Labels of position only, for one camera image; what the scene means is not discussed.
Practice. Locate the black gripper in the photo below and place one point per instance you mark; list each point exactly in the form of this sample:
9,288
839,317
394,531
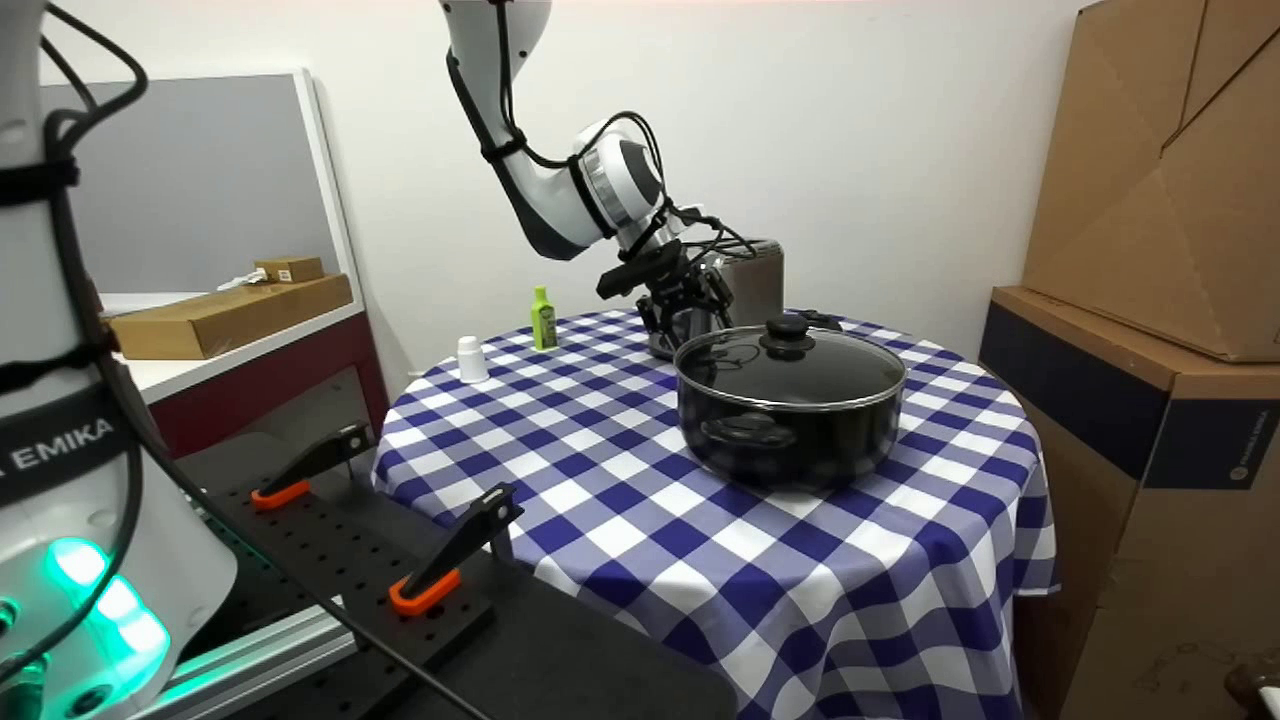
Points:
667,265

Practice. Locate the silver toaster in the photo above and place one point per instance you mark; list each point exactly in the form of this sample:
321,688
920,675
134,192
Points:
758,280

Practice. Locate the glass lid with black knob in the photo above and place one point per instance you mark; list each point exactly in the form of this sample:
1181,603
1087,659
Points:
787,361

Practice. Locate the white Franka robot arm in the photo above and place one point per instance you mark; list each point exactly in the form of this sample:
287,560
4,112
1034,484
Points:
567,202

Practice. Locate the black cooking pot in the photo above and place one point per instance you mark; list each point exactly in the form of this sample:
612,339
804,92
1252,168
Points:
787,433

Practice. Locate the green plastic bottle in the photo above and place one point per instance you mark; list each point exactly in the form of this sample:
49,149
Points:
543,322

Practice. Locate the blue white checkered tablecloth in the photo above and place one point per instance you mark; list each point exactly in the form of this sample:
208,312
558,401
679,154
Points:
641,523

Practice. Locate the small white bottle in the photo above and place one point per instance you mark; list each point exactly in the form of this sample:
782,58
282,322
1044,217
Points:
473,361

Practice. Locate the small cardboard box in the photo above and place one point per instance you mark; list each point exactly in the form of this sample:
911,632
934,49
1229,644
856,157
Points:
289,268

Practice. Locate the red cabinet with white top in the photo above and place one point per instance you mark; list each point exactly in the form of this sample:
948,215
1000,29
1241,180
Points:
267,384

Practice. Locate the flat cardboard box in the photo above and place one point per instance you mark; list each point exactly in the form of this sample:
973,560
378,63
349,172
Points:
225,322

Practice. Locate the large creased cardboard box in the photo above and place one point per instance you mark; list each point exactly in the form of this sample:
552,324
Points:
1161,186

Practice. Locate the cardboard box with dark band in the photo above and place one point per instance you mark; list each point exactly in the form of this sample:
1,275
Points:
1134,533

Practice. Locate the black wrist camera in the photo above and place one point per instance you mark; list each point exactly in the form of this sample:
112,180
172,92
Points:
616,280

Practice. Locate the gray panel with white frame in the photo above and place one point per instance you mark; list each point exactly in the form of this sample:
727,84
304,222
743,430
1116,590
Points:
187,186

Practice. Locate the aluminium rail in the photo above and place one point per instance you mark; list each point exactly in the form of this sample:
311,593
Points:
252,667

